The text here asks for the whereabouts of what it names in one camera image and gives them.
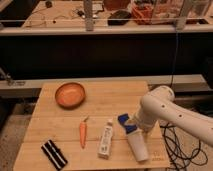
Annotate grey metal post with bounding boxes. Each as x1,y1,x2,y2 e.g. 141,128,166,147
83,0,93,31
175,0,193,30

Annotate blue sponge block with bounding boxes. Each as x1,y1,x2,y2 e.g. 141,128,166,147
118,113,137,134

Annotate orange crate on bench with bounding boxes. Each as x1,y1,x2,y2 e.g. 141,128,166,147
131,5,153,25

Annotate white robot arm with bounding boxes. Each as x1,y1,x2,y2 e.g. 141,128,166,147
127,86,213,147

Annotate black floor cables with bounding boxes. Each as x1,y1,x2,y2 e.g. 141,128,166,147
159,121,210,171

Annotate black object on bench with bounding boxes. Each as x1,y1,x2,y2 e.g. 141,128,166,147
107,10,131,26

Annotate grey metal post right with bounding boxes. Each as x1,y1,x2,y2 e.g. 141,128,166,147
175,0,193,30

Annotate orange toy carrot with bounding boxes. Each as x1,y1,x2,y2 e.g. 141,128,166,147
79,116,89,149

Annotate orange ceramic bowl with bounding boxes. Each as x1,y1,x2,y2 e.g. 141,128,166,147
55,82,86,109

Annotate black white striped cloth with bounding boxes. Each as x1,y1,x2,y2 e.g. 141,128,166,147
41,140,68,171

